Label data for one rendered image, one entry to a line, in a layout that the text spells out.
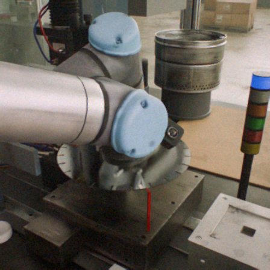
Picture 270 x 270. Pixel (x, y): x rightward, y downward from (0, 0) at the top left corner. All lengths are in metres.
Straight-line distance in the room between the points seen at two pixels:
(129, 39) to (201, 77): 0.96
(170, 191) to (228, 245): 0.26
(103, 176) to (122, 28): 0.36
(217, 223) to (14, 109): 0.52
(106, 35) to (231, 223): 0.45
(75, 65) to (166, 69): 0.97
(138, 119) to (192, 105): 1.15
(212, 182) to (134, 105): 0.79
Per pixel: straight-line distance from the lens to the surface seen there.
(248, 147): 0.84
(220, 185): 1.13
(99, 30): 0.52
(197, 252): 0.69
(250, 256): 0.68
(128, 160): 0.81
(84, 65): 0.50
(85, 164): 0.81
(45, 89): 0.33
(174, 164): 0.81
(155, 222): 0.79
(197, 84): 1.44
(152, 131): 0.39
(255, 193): 1.12
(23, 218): 0.99
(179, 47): 1.40
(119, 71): 0.52
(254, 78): 0.79
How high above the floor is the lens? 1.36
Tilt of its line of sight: 27 degrees down
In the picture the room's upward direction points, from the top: straight up
